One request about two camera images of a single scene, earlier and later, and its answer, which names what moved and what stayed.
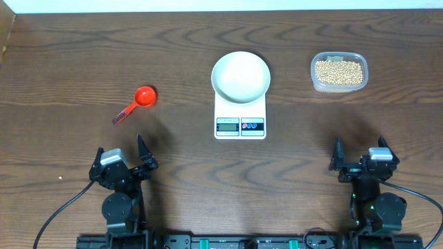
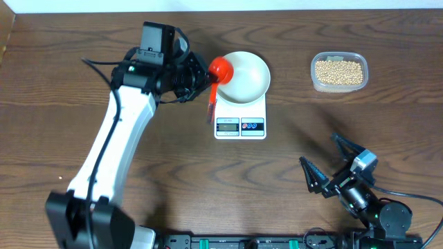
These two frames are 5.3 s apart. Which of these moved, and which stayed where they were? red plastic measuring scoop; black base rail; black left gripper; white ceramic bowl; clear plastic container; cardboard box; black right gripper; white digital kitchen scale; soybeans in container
Moved: black left gripper; black right gripper; red plastic measuring scoop
Stayed: soybeans in container; white digital kitchen scale; cardboard box; clear plastic container; black base rail; white ceramic bowl
